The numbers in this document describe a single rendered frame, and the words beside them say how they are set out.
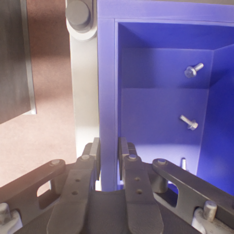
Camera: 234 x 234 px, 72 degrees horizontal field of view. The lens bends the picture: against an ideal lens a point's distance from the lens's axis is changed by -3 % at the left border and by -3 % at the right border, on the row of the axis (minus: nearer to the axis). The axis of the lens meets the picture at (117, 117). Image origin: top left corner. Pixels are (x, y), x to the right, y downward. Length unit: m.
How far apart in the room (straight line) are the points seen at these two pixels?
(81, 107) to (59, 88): 0.88
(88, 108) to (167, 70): 0.13
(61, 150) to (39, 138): 0.17
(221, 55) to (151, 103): 0.09
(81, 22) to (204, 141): 0.21
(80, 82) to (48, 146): 1.05
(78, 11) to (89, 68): 0.07
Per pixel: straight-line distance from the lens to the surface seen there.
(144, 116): 0.21
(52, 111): 1.18
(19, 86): 1.10
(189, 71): 0.21
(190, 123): 0.22
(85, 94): 0.25
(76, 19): 0.22
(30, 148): 1.34
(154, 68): 0.21
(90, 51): 0.25
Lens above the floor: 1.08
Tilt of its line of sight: 75 degrees down
